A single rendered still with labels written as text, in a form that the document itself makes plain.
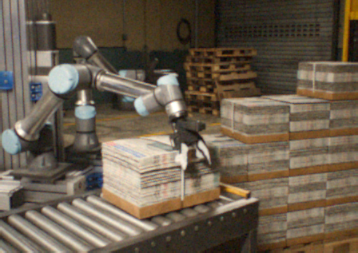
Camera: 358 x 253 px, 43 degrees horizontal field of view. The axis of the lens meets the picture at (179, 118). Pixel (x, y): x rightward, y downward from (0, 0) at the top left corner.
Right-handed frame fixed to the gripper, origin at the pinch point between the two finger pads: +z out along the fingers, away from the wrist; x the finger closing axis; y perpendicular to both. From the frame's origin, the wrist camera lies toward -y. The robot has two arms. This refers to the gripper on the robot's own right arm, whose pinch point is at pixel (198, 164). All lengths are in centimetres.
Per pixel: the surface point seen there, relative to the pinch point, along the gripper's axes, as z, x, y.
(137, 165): -5.6, 18.7, 8.5
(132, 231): 15.3, 24.9, 13.7
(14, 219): -2, 54, 43
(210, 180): 4.5, -14.2, 14.0
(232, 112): -43, -96, 74
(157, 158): -6.6, 11.1, 7.2
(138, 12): -481, -451, 617
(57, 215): 1, 40, 38
